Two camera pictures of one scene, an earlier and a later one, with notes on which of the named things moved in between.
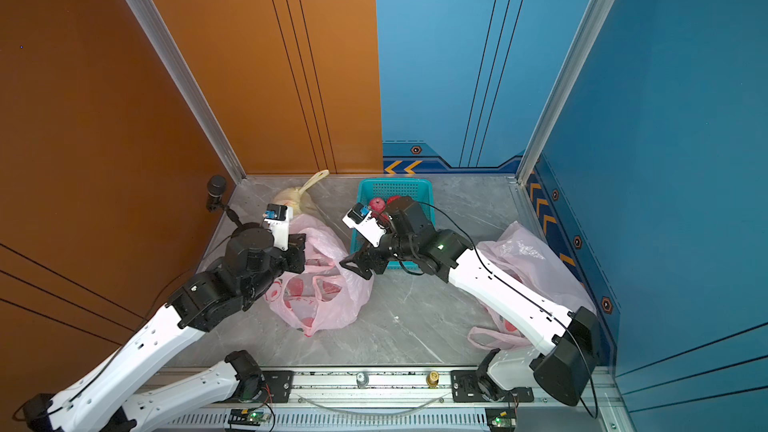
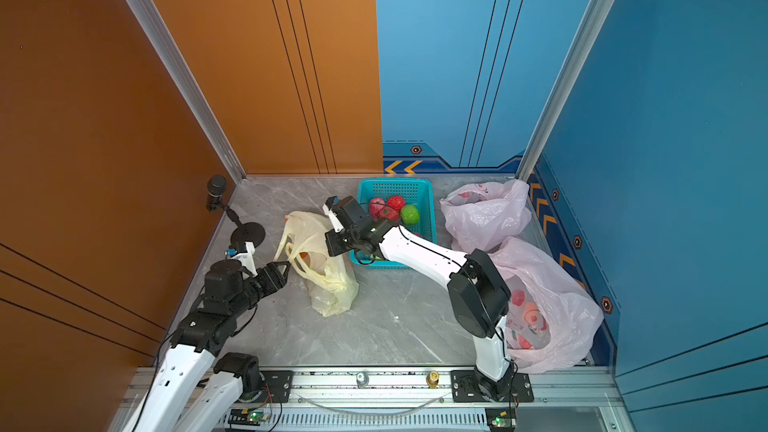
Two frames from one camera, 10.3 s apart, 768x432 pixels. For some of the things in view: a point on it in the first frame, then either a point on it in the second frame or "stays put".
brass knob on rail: x=432 y=380 stays put
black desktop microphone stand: x=216 y=187 stays put
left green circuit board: x=242 y=416 stays put
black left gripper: x=295 y=249 -> x=272 y=277
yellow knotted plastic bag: x=299 y=199 -> x=328 y=280
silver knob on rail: x=362 y=380 stays put
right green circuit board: x=501 y=419 stays put
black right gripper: x=372 y=254 -> x=331 y=240
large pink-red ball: x=377 y=205 stays put
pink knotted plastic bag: x=327 y=295 -> x=480 y=215
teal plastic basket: x=419 y=189 stays put
